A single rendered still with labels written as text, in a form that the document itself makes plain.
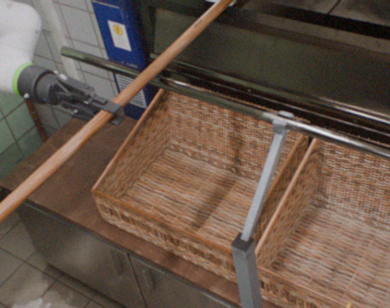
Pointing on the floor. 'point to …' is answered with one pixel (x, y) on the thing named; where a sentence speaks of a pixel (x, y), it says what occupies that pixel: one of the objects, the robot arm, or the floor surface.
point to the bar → (242, 267)
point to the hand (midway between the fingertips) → (108, 111)
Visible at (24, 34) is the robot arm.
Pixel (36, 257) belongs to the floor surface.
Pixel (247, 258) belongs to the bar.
